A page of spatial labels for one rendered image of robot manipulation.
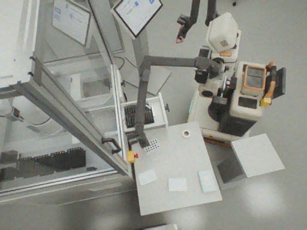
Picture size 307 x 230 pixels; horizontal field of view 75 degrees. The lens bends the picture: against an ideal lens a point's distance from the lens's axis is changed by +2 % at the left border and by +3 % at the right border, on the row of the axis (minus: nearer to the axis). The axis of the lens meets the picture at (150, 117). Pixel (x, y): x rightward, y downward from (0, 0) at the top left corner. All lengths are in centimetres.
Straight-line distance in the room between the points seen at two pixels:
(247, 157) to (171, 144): 57
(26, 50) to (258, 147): 159
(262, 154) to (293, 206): 98
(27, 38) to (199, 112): 196
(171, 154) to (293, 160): 155
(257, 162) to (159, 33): 251
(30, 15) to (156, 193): 128
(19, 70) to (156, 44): 293
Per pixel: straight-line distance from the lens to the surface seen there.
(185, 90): 275
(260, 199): 247
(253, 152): 170
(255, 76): 185
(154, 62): 124
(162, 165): 155
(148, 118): 153
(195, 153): 159
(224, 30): 140
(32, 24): 56
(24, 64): 48
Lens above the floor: 228
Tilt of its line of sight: 64 degrees down
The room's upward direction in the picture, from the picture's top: 10 degrees counter-clockwise
